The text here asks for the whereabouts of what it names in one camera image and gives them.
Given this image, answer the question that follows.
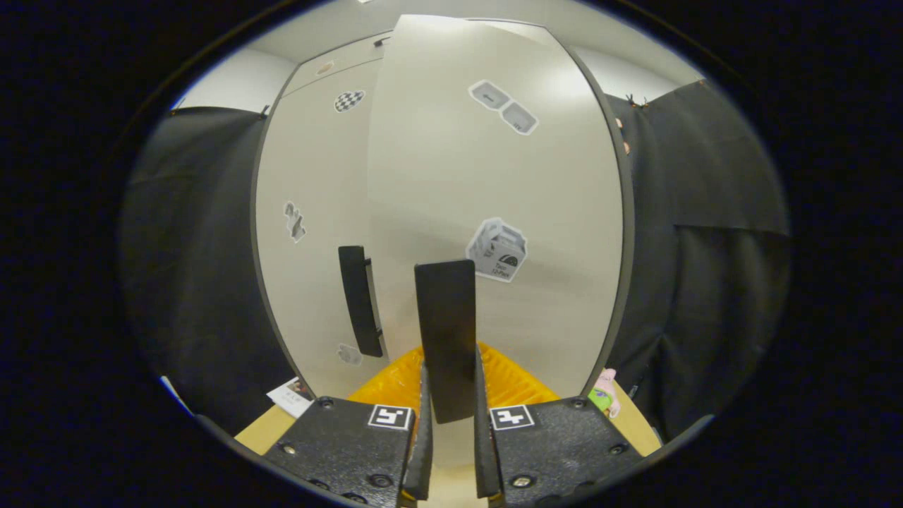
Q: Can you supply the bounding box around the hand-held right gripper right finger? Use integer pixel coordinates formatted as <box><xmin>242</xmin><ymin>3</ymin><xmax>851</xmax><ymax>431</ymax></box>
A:
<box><xmin>473</xmin><ymin>342</ymin><xmax>644</xmax><ymax>507</ymax></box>

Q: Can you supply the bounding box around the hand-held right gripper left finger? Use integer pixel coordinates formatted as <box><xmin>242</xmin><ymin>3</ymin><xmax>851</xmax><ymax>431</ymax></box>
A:
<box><xmin>262</xmin><ymin>344</ymin><xmax>433</xmax><ymax>508</ymax></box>

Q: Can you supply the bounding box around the black door handle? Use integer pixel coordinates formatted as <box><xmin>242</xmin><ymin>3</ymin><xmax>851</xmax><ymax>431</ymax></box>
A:
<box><xmin>338</xmin><ymin>245</ymin><xmax>386</xmax><ymax>358</ymax></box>
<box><xmin>414</xmin><ymin>260</ymin><xmax>478</xmax><ymax>424</ymax></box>

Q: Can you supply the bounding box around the beige double-door shoe cabinet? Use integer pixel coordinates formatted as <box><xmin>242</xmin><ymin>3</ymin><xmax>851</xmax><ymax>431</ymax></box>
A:
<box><xmin>250</xmin><ymin>18</ymin><xmax>636</xmax><ymax>466</ymax></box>

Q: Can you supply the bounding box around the beige cabinet door checkered sticker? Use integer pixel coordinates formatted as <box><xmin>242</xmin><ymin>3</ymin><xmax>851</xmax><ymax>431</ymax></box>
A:
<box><xmin>255</xmin><ymin>59</ymin><xmax>385</xmax><ymax>399</ymax></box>

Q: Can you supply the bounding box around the beige cabinet door box sticker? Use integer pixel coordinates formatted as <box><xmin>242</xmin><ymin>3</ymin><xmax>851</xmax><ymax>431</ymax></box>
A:
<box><xmin>367</xmin><ymin>14</ymin><xmax>625</xmax><ymax>466</ymax></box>

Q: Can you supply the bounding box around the beige cabinet flap panel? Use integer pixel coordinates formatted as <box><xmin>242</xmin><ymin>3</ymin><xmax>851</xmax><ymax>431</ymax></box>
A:
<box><xmin>286</xmin><ymin>32</ymin><xmax>392</xmax><ymax>96</ymax></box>

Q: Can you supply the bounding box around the pink green plush toy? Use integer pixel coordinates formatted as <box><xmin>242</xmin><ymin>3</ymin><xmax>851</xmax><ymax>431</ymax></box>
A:
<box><xmin>589</xmin><ymin>368</ymin><xmax>622</xmax><ymax>418</ymax></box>

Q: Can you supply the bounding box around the white printed card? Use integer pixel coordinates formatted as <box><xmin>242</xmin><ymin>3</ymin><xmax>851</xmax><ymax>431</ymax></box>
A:
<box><xmin>267</xmin><ymin>377</ymin><xmax>315</xmax><ymax>419</ymax></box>

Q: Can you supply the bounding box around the black backdrop cloth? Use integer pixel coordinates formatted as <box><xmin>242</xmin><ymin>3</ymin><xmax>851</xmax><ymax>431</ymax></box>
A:
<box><xmin>120</xmin><ymin>79</ymin><xmax>791</xmax><ymax>442</ymax></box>

